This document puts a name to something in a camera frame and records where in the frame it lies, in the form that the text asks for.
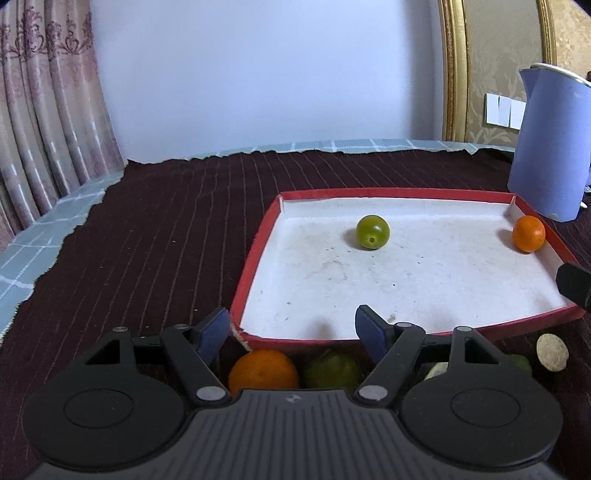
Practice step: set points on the plain green round fruit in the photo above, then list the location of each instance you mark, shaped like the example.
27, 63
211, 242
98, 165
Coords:
330, 371

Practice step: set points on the dark cylinder with white end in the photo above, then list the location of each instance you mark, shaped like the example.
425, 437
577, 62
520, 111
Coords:
552, 352

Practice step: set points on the green round fruit with hole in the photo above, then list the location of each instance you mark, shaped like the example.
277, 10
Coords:
372, 232

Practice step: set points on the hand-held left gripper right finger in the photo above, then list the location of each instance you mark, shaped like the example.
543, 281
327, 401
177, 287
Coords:
371, 334

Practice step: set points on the red shallow cardboard box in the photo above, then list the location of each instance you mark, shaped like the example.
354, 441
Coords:
415, 281

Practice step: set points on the green cylinder piece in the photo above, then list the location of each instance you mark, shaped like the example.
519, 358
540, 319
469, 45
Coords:
521, 363

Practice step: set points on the blue electric kettle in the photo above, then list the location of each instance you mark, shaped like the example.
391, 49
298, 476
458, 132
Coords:
549, 147

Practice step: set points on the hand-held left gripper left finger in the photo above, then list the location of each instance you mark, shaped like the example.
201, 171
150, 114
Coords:
214, 334

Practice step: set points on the flattish orange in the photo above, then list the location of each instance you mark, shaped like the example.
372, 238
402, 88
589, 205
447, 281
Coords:
263, 374

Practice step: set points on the white kettle base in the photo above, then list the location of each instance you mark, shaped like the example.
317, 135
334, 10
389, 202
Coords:
586, 196

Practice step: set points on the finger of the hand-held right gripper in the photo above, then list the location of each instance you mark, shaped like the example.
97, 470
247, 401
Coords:
576, 285

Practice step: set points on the round orange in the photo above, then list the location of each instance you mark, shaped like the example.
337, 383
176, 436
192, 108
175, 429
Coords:
529, 233

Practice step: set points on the dark maroon striped tablecloth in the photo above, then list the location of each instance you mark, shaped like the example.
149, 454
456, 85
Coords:
161, 230

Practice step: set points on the white wall switch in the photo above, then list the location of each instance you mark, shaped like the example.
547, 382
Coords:
503, 110

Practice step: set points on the pink patterned curtain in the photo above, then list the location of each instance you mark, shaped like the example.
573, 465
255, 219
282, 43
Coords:
46, 115

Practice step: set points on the gold framed wall panel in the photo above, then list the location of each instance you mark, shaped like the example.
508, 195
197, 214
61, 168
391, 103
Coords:
455, 69

